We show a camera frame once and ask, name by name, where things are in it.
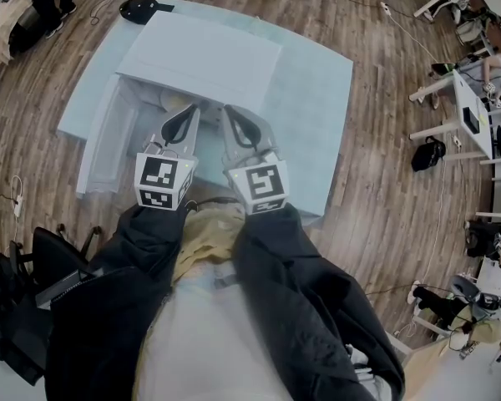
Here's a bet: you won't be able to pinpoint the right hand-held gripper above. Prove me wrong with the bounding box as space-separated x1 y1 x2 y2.
220 104 290 217

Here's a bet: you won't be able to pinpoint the person's khaki trousers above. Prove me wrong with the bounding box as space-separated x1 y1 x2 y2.
170 206 251 286

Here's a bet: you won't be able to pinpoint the black bag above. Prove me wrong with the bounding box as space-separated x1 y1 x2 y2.
411 135 447 173

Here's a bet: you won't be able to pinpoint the dark grey flat case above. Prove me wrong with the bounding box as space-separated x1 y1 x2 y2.
35 267 98 309

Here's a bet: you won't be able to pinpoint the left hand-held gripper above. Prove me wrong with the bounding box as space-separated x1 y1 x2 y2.
134 102 202 212

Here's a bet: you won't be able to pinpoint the table with light blue cloth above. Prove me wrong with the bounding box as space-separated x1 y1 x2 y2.
57 0 355 229

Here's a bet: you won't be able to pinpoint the person's white shirt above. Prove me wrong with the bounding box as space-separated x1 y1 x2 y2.
133 261 318 401

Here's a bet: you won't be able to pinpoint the black box device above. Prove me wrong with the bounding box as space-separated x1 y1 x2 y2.
462 106 482 135

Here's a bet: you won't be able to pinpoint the person's right forearm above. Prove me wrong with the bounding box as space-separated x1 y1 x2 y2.
233 202 352 308

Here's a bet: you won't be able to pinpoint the white microwave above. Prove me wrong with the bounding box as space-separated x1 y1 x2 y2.
75 11 285 200

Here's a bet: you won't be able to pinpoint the person's left forearm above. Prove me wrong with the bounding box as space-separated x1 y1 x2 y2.
81 200 195 296

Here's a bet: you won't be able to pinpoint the black cap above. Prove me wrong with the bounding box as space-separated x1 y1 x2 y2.
119 0 177 27

